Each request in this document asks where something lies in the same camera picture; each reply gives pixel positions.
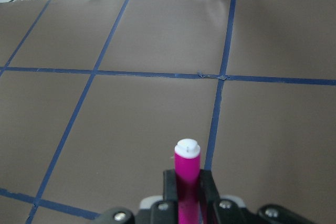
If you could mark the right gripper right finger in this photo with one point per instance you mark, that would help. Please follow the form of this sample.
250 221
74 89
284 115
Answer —
231 209

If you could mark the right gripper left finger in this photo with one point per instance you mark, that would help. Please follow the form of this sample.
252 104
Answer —
156 209

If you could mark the pink highlighter pen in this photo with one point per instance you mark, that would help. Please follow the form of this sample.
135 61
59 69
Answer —
187 159

